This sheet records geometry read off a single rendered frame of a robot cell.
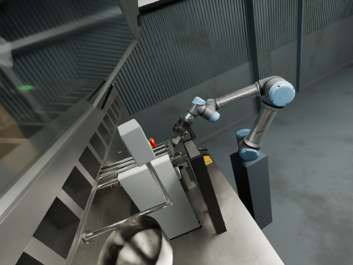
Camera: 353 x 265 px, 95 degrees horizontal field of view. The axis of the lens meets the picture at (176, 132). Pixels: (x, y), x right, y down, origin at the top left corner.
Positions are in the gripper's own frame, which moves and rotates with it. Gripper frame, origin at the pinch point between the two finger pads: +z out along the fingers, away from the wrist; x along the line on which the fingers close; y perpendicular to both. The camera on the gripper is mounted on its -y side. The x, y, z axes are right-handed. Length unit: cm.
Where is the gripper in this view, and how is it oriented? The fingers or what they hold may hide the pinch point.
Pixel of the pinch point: (175, 145)
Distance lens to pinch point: 111.7
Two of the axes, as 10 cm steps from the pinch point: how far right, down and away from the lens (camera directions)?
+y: -8.4, -3.9, -3.7
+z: -5.0, 8.1, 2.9
